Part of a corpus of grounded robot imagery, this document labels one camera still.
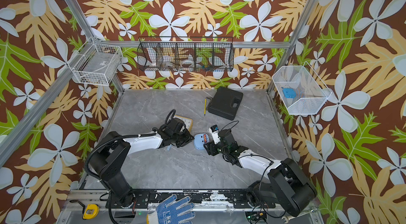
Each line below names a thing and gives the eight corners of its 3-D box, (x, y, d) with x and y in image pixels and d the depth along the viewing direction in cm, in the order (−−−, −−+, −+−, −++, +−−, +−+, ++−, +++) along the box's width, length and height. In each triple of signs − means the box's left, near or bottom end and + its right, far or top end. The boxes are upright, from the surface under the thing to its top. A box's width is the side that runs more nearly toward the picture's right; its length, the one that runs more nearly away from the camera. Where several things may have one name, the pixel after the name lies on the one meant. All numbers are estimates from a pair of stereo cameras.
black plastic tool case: (202, 109, 110) (202, 104, 106) (215, 89, 124) (216, 83, 119) (233, 121, 104) (234, 116, 99) (243, 98, 118) (245, 92, 113)
